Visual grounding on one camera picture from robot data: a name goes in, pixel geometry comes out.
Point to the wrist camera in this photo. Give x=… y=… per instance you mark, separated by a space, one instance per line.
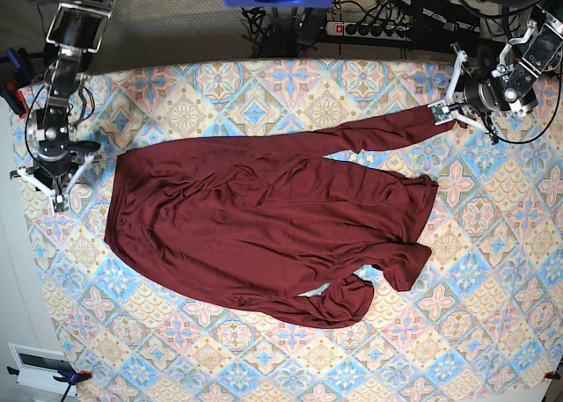
x=441 y=112
x=60 y=203

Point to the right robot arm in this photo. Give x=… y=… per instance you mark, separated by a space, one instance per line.
x=75 y=32

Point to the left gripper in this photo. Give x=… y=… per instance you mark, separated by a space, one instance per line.
x=469 y=98

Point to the dark red t-shirt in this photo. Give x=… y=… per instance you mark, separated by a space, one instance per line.
x=275 y=224

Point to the lower right table clamp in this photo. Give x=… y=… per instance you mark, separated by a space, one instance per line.
x=554 y=375

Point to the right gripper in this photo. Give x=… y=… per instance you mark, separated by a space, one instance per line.
x=54 y=176

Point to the upper left table clamp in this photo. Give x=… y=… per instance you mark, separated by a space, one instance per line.
x=22 y=77

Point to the white wall outlet box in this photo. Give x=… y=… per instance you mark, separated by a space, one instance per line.
x=37 y=368

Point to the lower left table clamp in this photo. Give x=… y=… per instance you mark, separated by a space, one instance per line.
x=66 y=377

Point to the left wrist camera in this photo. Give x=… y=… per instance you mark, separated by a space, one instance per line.
x=441 y=112

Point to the patterned tablecloth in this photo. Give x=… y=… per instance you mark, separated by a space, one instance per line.
x=484 y=317

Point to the white power strip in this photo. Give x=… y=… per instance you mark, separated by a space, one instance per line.
x=366 y=30

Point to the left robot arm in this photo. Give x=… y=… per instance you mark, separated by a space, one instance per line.
x=503 y=83

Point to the table clamp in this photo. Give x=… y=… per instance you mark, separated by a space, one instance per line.
x=66 y=377
x=22 y=77
x=554 y=375

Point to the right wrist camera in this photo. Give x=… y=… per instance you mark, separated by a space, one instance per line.
x=60 y=203

